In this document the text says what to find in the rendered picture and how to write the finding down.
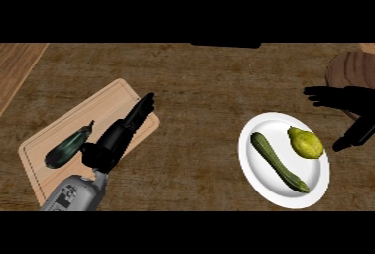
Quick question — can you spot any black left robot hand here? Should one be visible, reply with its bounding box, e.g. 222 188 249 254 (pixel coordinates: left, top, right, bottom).
79 91 156 175

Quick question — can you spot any green zucchini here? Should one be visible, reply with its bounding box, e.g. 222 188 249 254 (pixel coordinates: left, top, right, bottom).
249 131 311 194

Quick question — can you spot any pale wooden cutting board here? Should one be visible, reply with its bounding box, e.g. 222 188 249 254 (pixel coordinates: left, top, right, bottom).
17 77 160 207

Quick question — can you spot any white plate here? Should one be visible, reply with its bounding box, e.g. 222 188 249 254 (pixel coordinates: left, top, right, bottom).
237 111 330 210

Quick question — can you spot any yellow-green pear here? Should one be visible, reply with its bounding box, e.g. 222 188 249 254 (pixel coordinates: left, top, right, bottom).
284 126 324 160

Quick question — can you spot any dark green eggplant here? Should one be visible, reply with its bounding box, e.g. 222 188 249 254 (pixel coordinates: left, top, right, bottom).
42 120 95 170

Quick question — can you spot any brown wooden bowl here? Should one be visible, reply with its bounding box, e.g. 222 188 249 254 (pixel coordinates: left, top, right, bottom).
323 51 375 121

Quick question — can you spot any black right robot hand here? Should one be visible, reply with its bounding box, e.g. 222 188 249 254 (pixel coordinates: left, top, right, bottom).
301 85 375 153

